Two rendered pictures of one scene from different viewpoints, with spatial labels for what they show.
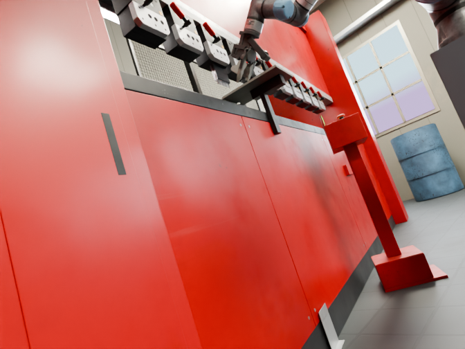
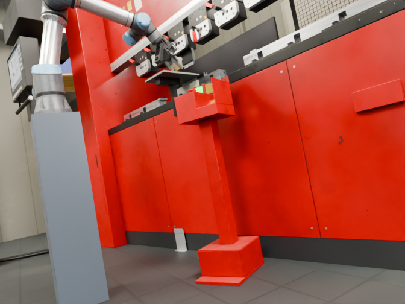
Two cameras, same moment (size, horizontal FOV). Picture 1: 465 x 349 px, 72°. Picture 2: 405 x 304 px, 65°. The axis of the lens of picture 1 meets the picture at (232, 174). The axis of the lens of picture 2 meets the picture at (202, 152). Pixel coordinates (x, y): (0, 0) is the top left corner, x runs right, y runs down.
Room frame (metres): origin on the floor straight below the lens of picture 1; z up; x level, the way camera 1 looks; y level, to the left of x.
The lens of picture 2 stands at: (1.87, -1.94, 0.45)
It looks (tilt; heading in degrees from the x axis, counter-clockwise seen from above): 3 degrees up; 106
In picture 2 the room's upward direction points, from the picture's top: 10 degrees counter-clockwise
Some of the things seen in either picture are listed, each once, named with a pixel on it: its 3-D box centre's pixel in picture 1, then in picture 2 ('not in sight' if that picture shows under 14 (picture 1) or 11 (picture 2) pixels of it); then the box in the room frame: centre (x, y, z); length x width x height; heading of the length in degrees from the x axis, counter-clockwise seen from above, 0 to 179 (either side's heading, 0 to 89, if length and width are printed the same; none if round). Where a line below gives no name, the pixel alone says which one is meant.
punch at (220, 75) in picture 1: (221, 76); (188, 58); (1.36, -0.09, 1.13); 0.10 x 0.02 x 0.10; 149
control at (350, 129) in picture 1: (342, 129); (204, 99); (1.53, -0.58, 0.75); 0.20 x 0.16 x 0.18; 164
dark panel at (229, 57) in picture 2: not in sight; (218, 78); (1.42, 0.47, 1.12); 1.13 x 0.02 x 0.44; 149
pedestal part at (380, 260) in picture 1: (405, 266); (228, 259); (1.53, -0.61, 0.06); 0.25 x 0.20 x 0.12; 74
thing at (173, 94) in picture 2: (275, 106); (170, 96); (1.27, -0.25, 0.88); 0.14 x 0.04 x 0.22; 59
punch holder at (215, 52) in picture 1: (209, 49); (181, 39); (1.34, -0.08, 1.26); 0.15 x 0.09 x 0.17; 149
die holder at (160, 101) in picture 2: not in sight; (144, 113); (0.89, 0.19, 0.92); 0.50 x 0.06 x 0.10; 149
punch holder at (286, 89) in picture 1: (279, 84); not in sight; (2.03, -0.49, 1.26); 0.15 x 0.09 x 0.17; 149
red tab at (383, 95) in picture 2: (349, 169); (376, 96); (2.16, -0.75, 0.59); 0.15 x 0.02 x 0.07; 149
